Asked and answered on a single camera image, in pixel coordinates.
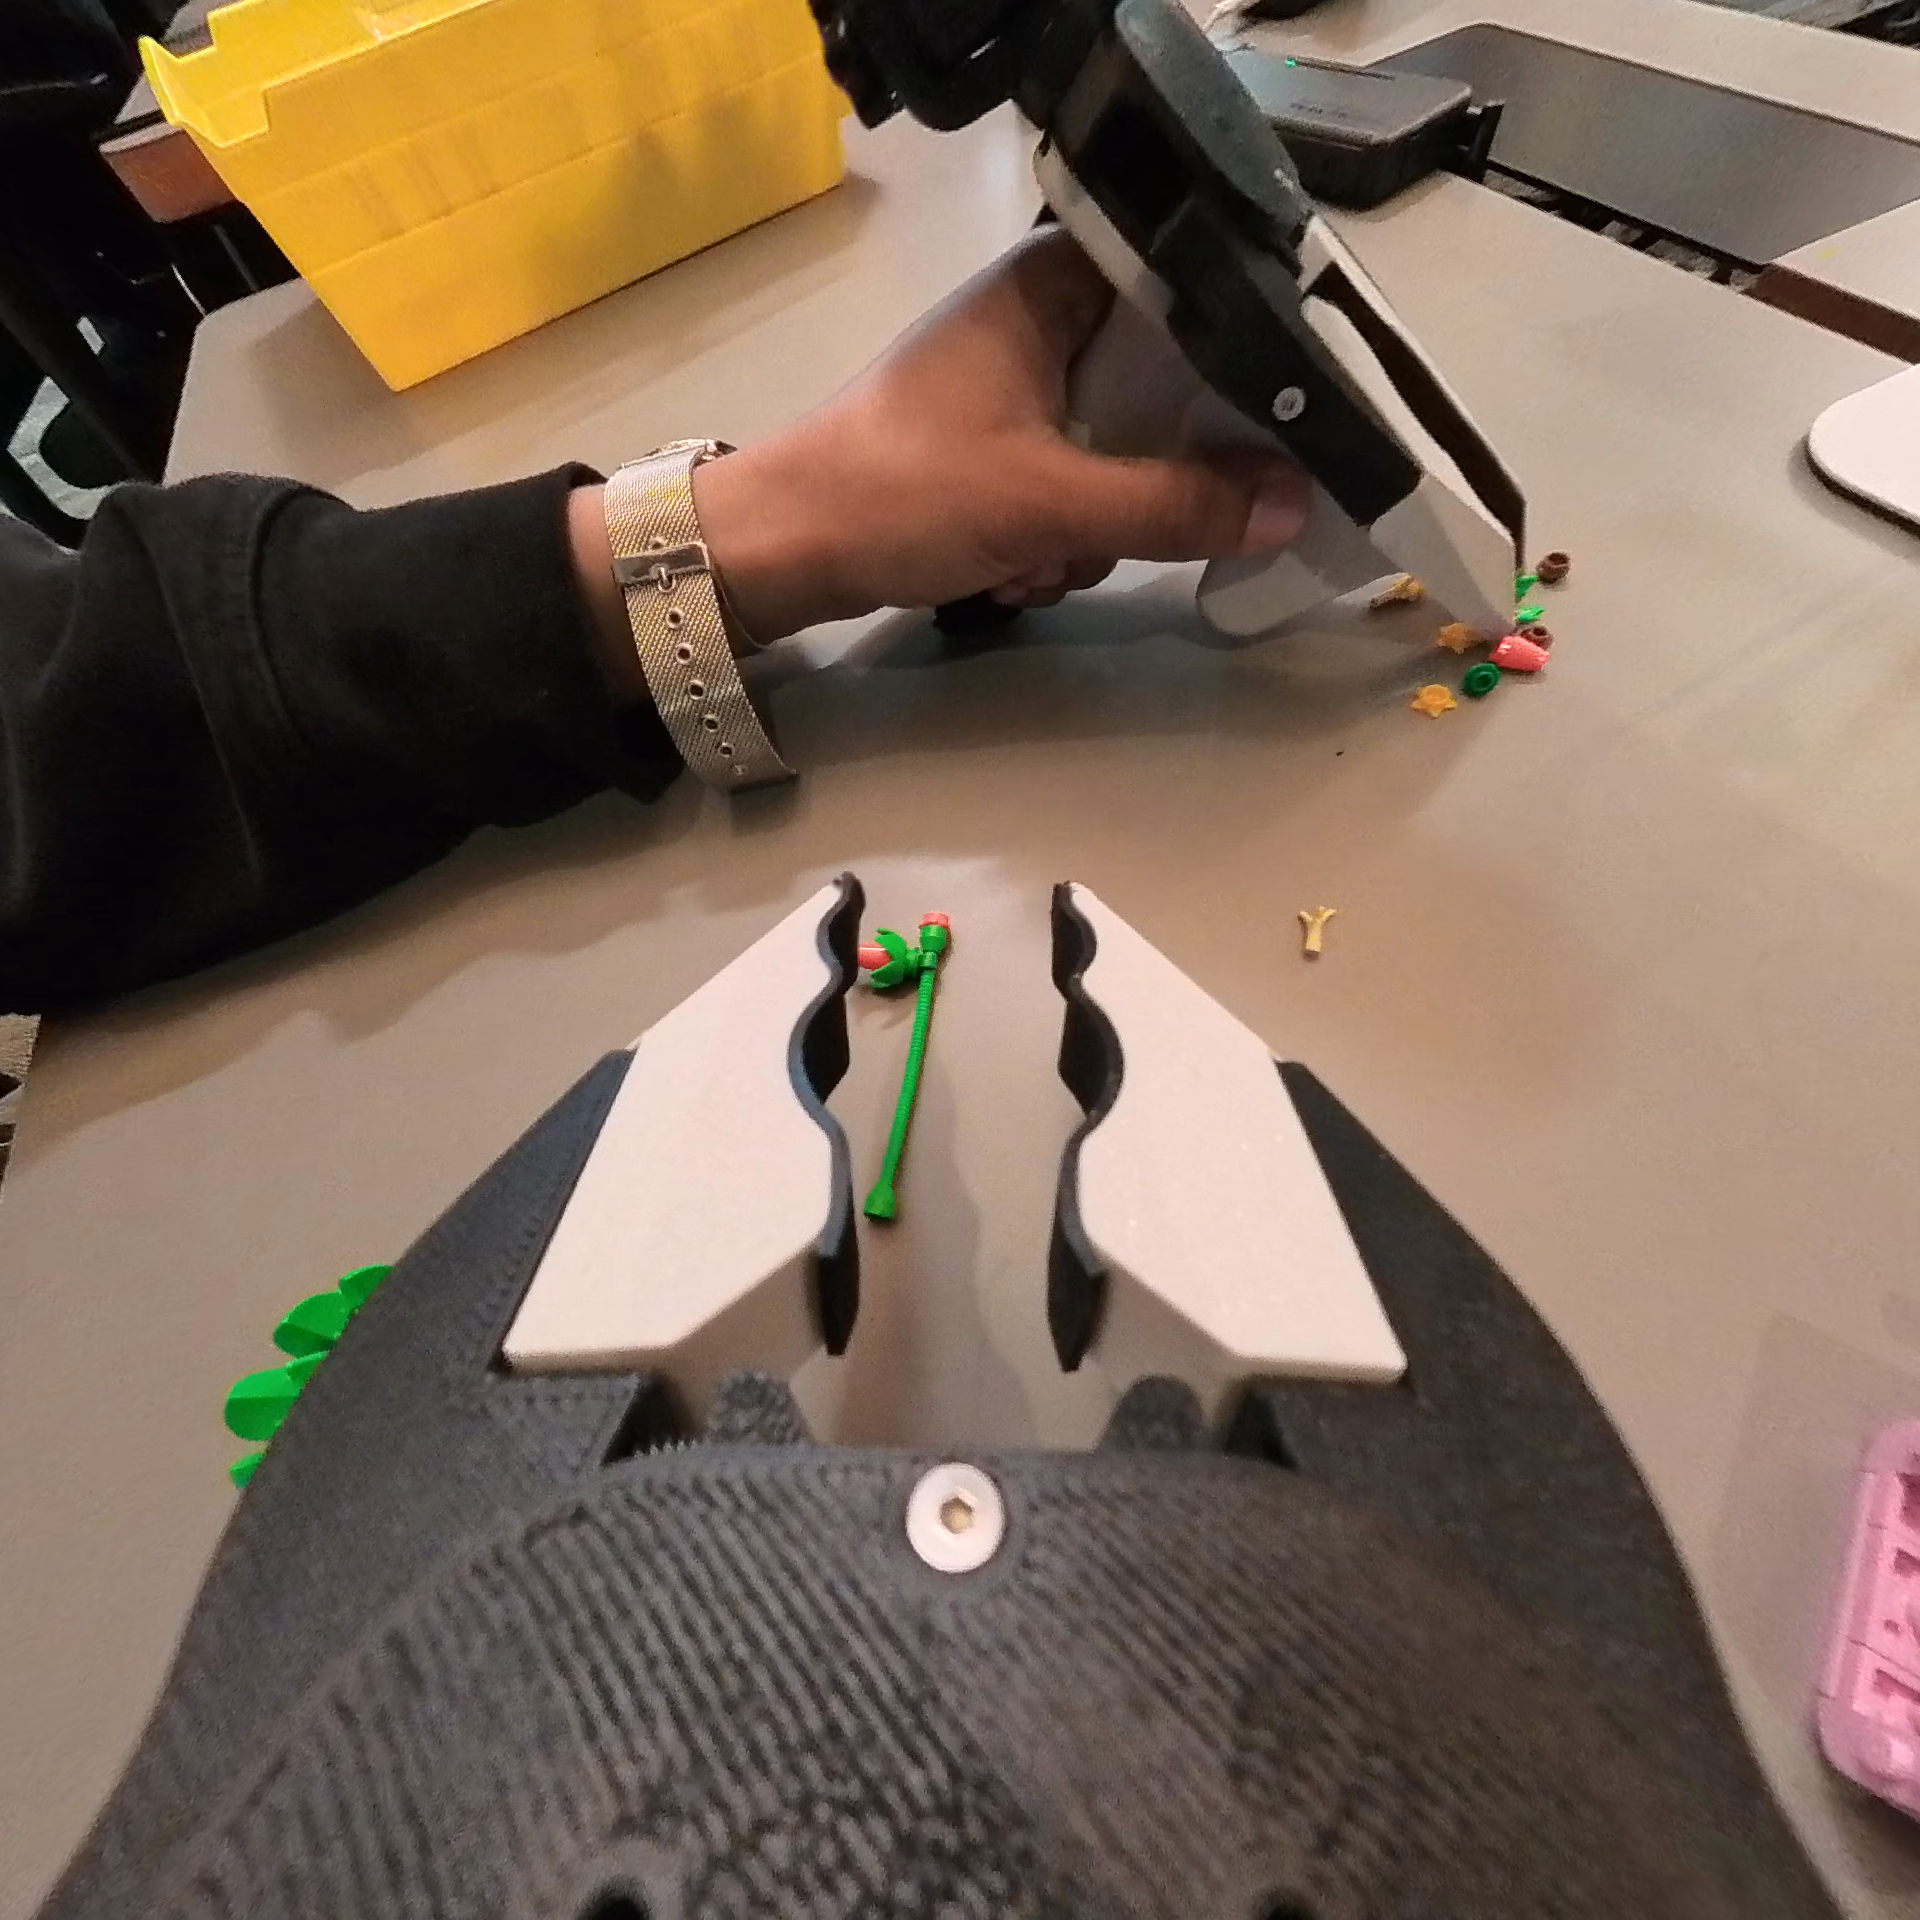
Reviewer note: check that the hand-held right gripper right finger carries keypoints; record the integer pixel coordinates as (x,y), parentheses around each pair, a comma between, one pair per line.
(1218,1202)

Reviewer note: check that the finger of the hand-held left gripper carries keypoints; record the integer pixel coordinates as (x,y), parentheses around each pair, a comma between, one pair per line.
(1438,552)
(1420,379)

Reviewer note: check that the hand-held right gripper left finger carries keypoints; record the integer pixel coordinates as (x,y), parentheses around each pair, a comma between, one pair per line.
(680,1202)

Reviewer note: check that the red cone toy piece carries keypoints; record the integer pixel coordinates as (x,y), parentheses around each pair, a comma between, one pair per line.
(1529,654)

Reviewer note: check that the green toy flower stem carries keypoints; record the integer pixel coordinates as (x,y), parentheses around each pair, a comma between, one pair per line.
(910,1065)

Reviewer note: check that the person's left forearm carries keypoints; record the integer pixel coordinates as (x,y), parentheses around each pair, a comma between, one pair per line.
(270,709)

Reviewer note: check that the person's left hand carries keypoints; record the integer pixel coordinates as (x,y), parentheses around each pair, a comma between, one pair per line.
(924,449)

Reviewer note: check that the black battery box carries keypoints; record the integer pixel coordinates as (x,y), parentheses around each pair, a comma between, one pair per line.
(1380,128)

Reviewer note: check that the tan toy branch piece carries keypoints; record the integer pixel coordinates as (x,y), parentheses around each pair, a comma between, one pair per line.
(1317,933)

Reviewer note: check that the green red toy flower bud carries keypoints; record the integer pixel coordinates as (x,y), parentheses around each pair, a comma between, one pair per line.
(890,959)

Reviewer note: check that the green leafy toy plant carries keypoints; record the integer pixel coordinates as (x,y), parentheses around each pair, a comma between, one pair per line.
(296,1373)

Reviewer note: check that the white stand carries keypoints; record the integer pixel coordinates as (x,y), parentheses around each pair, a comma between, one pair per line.
(1875,445)

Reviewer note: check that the silver mesh wristwatch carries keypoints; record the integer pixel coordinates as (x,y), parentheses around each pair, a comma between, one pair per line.
(683,631)

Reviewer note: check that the yellow plastic bin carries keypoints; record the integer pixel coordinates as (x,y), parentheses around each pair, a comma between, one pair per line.
(497,196)

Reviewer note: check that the pink square toy figure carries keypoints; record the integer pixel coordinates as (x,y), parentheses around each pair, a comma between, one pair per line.
(1875,1623)

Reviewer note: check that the black office chair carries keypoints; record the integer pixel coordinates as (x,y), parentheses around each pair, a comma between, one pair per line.
(59,256)

